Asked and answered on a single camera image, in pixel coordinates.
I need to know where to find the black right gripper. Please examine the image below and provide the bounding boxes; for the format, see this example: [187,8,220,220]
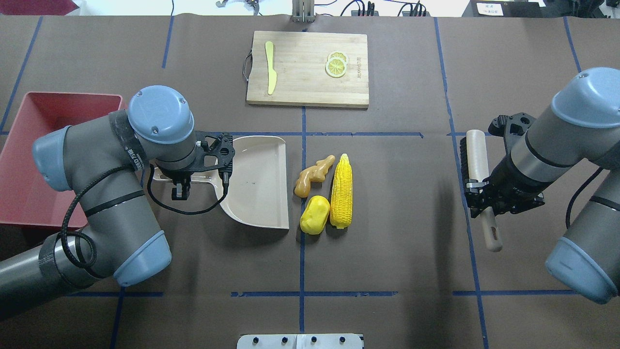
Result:
[463,113,545,218]

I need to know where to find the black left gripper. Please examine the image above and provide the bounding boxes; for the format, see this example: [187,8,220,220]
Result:
[169,133,235,201]

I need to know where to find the beige plastic dustpan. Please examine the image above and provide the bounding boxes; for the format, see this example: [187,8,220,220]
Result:
[153,136,290,230]

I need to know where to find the orange toy ginger root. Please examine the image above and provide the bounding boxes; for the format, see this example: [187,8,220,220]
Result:
[293,155,335,198]

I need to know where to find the yellow toy bell pepper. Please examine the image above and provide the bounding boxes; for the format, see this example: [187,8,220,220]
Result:
[299,196,330,236]

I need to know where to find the yellow toy corn cob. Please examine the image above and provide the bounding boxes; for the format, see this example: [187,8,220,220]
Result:
[329,153,354,229]

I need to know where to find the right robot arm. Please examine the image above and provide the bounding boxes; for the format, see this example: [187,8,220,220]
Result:
[459,67,620,304]

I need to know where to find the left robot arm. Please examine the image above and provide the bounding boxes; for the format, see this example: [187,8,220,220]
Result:
[0,85,235,320]

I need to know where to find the pink plastic bin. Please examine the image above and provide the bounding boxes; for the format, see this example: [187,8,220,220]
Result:
[0,92,124,230]

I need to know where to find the yellow plastic toy knife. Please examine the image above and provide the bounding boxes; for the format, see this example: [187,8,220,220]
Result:
[265,41,278,95]

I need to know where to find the bamboo cutting board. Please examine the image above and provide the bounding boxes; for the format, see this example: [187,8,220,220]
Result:
[246,31,370,109]

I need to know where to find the lower toy lemon slice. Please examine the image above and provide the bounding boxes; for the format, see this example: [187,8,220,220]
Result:
[325,57,348,78]

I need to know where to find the toy lemon slice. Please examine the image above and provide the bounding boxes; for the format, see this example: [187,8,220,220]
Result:
[327,51,349,63]
[325,57,348,78]

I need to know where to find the black box with label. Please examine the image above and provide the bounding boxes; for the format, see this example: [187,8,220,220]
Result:
[461,0,544,18]

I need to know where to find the upper toy lemon slice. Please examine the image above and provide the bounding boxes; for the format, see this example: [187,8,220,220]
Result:
[327,51,349,63]

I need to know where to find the red object table corner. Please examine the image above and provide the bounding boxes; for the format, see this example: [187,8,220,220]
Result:
[0,0,79,16]

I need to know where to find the aluminium frame post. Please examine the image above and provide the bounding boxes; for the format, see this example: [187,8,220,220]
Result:
[292,0,316,23]

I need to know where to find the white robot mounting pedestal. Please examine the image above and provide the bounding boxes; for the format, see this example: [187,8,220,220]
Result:
[236,333,365,349]

